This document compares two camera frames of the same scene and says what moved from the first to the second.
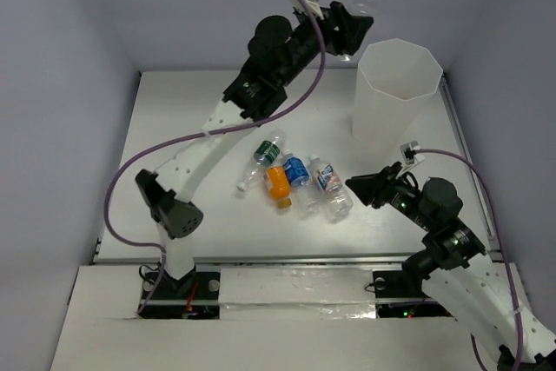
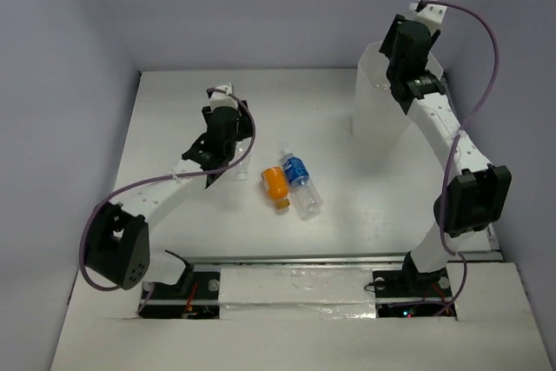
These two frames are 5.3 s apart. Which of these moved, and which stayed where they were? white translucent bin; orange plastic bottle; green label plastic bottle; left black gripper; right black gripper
Moved: right black gripper; left black gripper; green label plastic bottle
Stayed: white translucent bin; orange plastic bottle
